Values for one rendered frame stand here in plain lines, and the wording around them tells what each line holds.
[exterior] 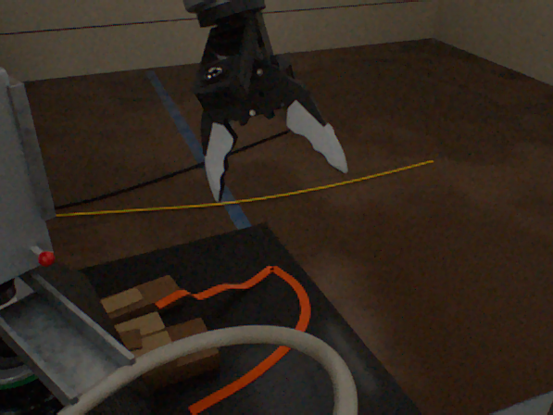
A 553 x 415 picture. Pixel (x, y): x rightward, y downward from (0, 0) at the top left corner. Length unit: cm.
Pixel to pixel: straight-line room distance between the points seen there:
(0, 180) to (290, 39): 584
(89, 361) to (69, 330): 10
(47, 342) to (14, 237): 22
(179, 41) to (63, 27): 121
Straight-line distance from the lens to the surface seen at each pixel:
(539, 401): 137
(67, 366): 106
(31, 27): 617
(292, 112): 55
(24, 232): 118
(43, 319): 118
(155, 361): 99
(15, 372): 138
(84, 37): 620
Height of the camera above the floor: 182
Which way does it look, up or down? 31 degrees down
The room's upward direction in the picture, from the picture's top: straight up
